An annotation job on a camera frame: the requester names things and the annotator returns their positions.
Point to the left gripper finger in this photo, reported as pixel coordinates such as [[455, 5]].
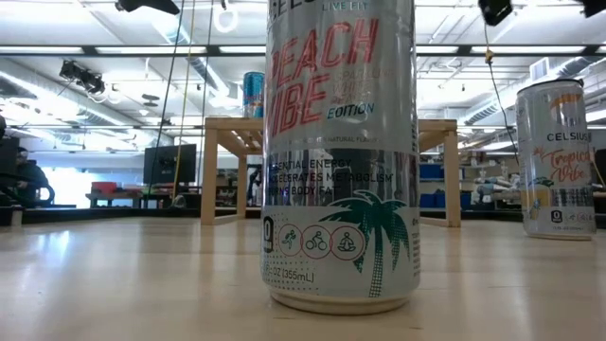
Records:
[[151, 5]]

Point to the blue silver Red Bull can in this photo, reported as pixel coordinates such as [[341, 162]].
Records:
[[253, 95]]

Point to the Celsius Peach Vibe can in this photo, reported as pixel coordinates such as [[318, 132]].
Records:
[[341, 142]]

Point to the wooden slatted shelf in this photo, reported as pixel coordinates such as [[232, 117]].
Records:
[[209, 170]]

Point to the black ceiling spotlight cluster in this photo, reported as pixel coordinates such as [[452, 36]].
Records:
[[87, 80]]

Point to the black computer monitor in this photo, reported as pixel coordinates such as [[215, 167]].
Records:
[[170, 163]]

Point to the blue storage bin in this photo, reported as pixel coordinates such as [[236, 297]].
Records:
[[431, 171], [440, 200]]

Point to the cluttered wooden workbench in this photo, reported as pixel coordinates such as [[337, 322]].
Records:
[[502, 194]]

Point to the red box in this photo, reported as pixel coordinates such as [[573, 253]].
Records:
[[104, 187]]

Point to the low wooden bench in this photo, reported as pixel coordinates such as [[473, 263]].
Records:
[[113, 199]]

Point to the person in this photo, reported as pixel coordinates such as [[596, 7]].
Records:
[[30, 180]]

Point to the black aluminium table frame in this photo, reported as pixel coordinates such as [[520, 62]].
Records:
[[94, 214]]

